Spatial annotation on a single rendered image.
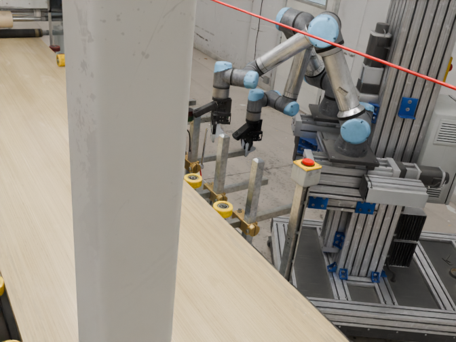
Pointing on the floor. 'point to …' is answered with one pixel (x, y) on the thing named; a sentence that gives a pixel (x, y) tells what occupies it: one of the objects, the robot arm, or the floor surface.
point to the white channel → (127, 160)
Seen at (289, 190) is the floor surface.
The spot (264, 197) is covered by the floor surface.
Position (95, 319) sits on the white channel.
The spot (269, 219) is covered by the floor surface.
